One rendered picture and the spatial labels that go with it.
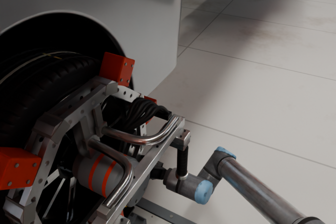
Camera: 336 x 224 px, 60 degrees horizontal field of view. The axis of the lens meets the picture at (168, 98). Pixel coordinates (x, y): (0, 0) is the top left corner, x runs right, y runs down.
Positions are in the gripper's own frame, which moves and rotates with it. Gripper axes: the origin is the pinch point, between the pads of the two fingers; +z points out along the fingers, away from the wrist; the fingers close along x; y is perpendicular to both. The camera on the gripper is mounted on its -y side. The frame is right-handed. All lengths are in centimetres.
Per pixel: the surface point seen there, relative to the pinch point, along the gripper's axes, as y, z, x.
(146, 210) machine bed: 49, 1, -31
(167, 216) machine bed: 50, -12, -29
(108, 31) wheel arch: -32, 7, 43
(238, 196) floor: 82, -42, -9
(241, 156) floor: 105, -35, 14
